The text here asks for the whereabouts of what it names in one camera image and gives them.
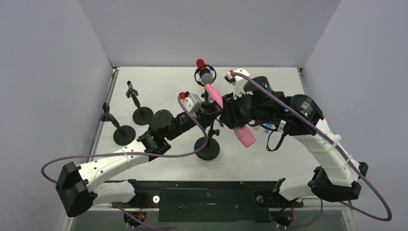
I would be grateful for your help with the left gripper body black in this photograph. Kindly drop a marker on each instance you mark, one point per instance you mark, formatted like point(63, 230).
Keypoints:
point(201, 118)

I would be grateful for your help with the teal microphone black stand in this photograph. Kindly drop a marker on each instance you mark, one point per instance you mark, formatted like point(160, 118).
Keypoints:
point(142, 115)

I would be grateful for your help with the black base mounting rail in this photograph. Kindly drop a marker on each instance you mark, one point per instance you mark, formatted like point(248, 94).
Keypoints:
point(201, 201)

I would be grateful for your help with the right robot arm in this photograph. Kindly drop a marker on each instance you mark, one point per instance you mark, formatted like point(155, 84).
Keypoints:
point(336, 177)

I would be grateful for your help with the pink microphone black stand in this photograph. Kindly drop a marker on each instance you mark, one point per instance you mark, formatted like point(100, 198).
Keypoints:
point(208, 149)

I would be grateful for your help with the red mesh microphone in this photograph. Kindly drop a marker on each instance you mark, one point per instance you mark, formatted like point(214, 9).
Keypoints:
point(205, 73)

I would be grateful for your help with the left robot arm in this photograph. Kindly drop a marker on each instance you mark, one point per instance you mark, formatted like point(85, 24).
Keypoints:
point(81, 186)

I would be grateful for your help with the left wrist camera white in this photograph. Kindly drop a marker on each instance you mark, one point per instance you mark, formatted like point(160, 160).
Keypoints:
point(191, 101)

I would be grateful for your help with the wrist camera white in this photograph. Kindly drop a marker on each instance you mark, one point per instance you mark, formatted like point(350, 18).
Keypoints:
point(238, 82)
point(191, 101)

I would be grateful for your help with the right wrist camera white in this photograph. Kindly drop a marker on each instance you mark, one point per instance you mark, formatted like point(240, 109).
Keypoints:
point(238, 82)

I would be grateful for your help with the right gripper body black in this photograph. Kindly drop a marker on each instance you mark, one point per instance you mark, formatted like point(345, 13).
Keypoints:
point(229, 112)

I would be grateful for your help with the beige microphone black stand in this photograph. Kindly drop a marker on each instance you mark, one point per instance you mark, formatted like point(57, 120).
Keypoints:
point(123, 134)

